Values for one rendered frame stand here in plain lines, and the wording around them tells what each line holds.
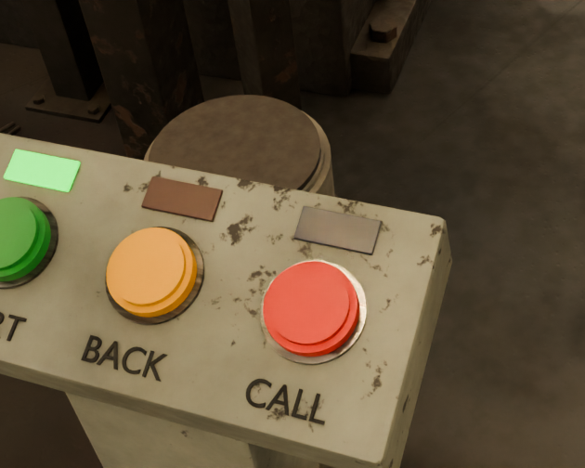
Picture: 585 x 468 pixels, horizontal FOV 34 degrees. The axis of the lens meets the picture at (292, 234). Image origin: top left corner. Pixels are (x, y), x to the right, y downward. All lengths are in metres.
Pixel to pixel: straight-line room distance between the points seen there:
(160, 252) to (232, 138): 0.20
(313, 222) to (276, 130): 0.20
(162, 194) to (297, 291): 0.09
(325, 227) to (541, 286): 0.79
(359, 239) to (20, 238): 0.16
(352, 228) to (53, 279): 0.14
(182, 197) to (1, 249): 0.09
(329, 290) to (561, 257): 0.84
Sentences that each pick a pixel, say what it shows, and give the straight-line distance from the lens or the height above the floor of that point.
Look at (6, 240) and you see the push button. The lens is 0.46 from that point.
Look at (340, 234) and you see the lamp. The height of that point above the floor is 0.61.
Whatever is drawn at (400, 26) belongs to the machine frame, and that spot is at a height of 0.07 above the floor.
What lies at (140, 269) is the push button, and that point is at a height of 0.61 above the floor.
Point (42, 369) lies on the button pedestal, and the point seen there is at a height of 0.58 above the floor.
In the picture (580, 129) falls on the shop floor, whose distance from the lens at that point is 1.39.
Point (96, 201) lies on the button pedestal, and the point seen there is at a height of 0.61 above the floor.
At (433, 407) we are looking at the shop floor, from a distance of 1.08.
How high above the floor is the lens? 0.92
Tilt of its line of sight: 48 degrees down
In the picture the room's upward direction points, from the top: 8 degrees counter-clockwise
